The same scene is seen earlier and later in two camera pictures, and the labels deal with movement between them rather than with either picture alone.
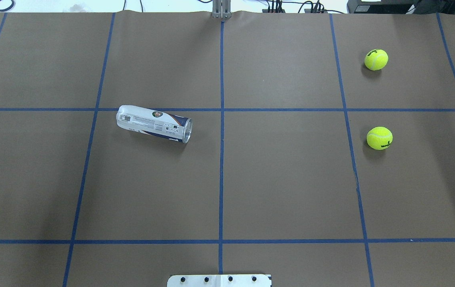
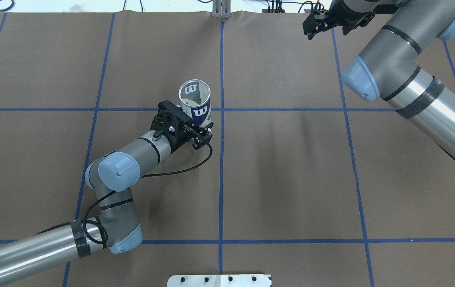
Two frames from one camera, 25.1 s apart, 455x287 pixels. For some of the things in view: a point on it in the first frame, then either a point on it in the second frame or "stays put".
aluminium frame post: (221, 9) stays put
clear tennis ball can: (161, 124) to (194, 96)
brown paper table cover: (278, 178) stays put
